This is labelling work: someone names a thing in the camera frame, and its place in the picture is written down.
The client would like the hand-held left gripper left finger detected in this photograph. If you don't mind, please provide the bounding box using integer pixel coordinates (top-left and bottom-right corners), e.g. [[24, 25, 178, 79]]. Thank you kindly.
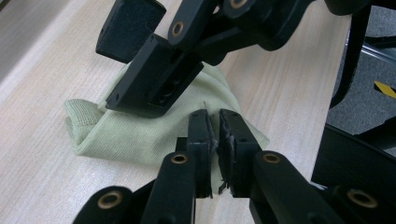
[[186, 108, 218, 200]]

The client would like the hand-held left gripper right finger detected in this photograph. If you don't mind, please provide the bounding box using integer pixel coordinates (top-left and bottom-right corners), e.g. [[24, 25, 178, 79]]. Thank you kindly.
[[217, 108, 263, 199]]

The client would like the light green sock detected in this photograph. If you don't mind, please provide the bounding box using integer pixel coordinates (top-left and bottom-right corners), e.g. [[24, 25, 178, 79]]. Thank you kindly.
[[64, 61, 271, 166]]

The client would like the black chair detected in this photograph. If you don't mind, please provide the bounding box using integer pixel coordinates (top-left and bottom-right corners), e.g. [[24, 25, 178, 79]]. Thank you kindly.
[[311, 116, 396, 224]]

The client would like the metal stand bar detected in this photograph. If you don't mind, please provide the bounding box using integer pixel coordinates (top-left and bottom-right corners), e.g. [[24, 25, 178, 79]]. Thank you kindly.
[[360, 35, 396, 63]]

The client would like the yellow and black floor tape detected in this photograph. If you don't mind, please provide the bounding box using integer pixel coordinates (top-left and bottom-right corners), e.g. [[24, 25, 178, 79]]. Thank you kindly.
[[373, 80, 396, 100]]

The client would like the black strap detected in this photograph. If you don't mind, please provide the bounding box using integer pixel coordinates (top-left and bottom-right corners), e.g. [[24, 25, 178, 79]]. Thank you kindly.
[[329, 4, 373, 109]]

